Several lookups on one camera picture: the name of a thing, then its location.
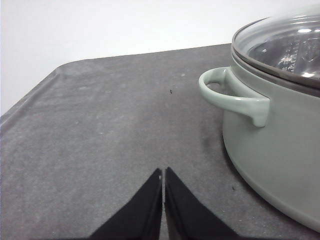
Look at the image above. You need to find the grey table mat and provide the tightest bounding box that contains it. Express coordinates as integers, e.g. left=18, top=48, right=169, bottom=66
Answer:
left=0, top=43, right=320, bottom=240

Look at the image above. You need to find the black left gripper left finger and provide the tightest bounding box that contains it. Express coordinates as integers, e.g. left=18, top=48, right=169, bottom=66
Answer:
left=88, top=168, right=163, bottom=240

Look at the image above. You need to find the green electric steamer pot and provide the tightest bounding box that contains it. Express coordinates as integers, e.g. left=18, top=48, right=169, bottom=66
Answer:
left=198, top=56, right=320, bottom=232

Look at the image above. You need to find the glass steamer lid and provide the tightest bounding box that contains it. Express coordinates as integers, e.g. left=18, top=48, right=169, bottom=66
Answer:
left=231, top=5, right=320, bottom=90

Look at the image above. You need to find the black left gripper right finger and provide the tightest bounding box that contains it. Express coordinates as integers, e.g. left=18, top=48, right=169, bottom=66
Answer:
left=165, top=167, right=241, bottom=240

